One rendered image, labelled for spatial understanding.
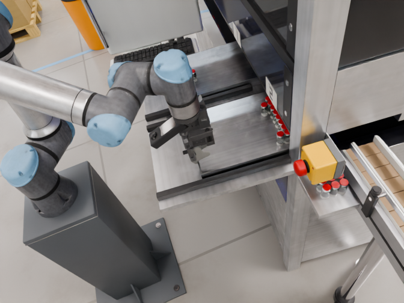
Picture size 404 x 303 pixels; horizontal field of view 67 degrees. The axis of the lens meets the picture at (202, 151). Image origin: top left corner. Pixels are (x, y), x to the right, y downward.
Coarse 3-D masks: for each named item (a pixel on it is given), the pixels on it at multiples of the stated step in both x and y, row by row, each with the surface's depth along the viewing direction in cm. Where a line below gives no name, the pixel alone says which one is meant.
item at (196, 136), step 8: (200, 104) 77; (200, 112) 75; (176, 120) 75; (184, 120) 74; (192, 120) 74; (200, 120) 77; (208, 120) 78; (192, 128) 79; (200, 128) 79; (208, 128) 79; (184, 136) 79; (192, 136) 78; (200, 136) 79; (208, 136) 81; (184, 144) 80; (192, 144) 80; (200, 144) 83; (208, 144) 82
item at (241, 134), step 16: (256, 96) 105; (208, 112) 105; (224, 112) 106; (240, 112) 105; (256, 112) 103; (224, 128) 102; (240, 128) 100; (256, 128) 99; (272, 128) 98; (224, 144) 97; (240, 144) 96; (256, 144) 95; (272, 144) 94; (288, 144) 93; (208, 160) 95; (224, 160) 93; (240, 160) 92; (256, 160) 88; (208, 176) 89
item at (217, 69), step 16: (224, 48) 127; (240, 48) 128; (192, 64) 127; (208, 64) 125; (224, 64) 123; (240, 64) 121; (208, 80) 119; (224, 80) 117; (240, 80) 115; (256, 80) 110
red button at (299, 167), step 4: (300, 160) 73; (296, 164) 72; (300, 164) 72; (304, 164) 72; (296, 168) 72; (300, 168) 72; (304, 168) 72; (296, 172) 73; (300, 172) 72; (304, 172) 72; (300, 176) 73
